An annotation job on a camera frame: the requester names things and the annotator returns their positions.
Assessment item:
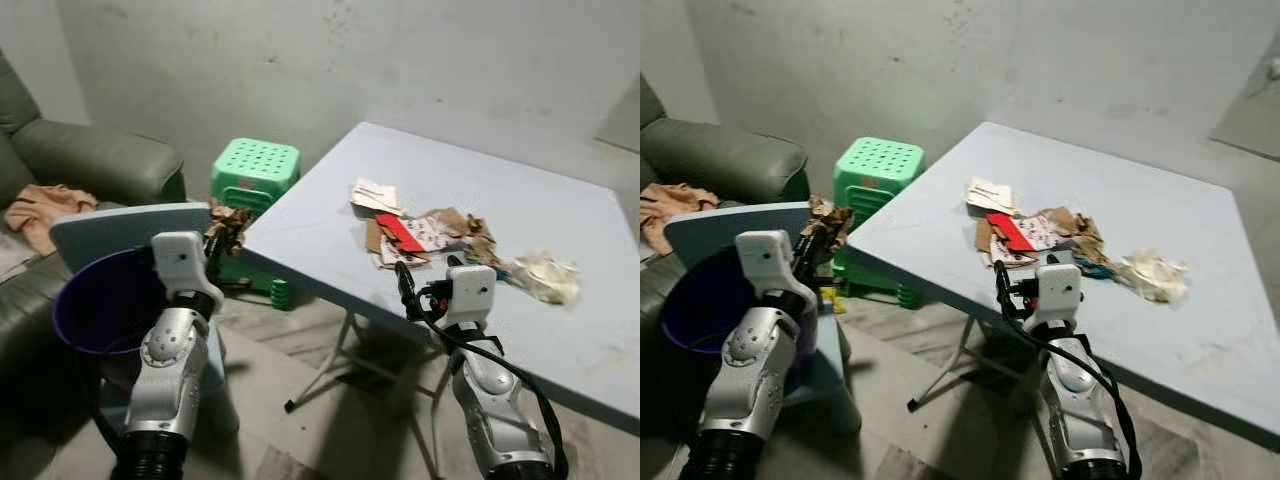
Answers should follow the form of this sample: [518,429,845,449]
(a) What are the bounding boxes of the grey-green leather sofa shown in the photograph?
[0,50,188,401]
[640,75,812,401]

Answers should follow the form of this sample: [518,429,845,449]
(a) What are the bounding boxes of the crumpled brown paper wad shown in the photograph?
[430,207,504,267]
[1040,206,1108,267]

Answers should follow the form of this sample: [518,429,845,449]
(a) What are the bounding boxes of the red paper packet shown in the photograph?
[985,211,1037,254]
[374,212,428,254]

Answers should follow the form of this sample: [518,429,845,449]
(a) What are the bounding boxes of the green plastic stool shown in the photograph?
[210,137,302,311]
[831,136,927,310]

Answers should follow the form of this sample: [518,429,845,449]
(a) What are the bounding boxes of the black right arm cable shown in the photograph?
[394,261,570,480]
[992,259,1144,480]

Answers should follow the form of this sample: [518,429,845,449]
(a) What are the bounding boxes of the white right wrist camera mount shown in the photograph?
[442,264,499,332]
[1029,261,1084,332]

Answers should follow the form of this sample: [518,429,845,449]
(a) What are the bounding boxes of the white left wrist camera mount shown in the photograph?
[734,229,804,307]
[150,231,210,302]

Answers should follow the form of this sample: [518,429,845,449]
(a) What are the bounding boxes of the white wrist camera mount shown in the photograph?
[1029,261,1084,332]
[734,229,804,307]
[442,264,499,332]
[150,231,210,302]

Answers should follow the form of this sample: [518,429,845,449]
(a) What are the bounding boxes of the purple plastic rubbish bin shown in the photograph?
[52,247,176,359]
[658,247,803,393]

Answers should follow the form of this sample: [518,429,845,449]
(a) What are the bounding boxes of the white paper with red print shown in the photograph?
[376,216,467,270]
[988,215,1073,270]

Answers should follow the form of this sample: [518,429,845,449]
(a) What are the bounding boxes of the brown paper scrap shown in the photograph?
[807,196,853,251]
[206,199,252,251]

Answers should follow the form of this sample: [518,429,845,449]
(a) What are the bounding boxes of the white crumpled plastic bag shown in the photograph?
[508,249,583,306]
[1114,249,1192,305]

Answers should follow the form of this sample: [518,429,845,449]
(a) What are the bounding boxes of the light blue folding table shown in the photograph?
[845,121,1280,453]
[240,121,641,477]

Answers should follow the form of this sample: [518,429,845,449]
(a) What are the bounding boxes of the white printed paper card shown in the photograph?
[964,176,1017,214]
[350,177,402,214]

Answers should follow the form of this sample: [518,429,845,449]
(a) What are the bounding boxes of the orange crumpled cloth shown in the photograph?
[4,184,98,257]
[640,183,708,257]

